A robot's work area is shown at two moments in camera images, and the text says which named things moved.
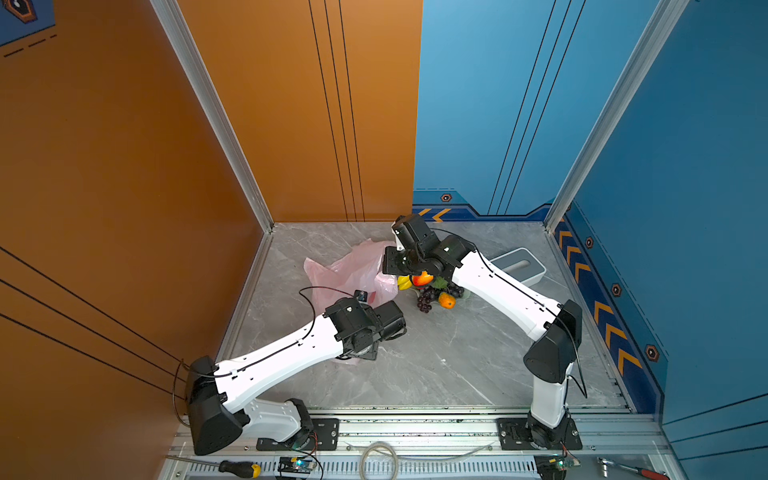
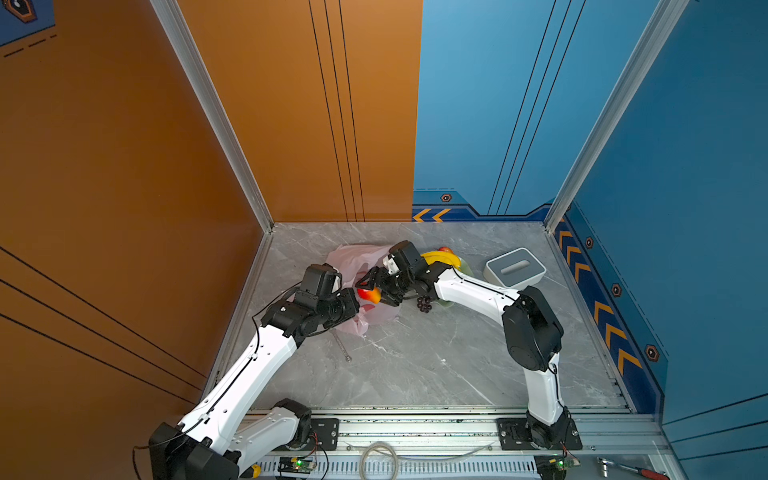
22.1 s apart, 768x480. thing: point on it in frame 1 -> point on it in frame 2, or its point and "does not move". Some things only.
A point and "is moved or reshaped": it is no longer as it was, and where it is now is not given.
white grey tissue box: (523, 265) does not move
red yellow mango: (422, 280) is moved or reshaped
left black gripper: (374, 353) -> (351, 303)
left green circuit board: (296, 465) does not move
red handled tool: (644, 472) does not move
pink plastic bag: (360, 270) is moved or reshaped
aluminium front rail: (619, 445) does not move
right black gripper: (389, 263) -> (383, 274)
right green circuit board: (554, 466) does not move
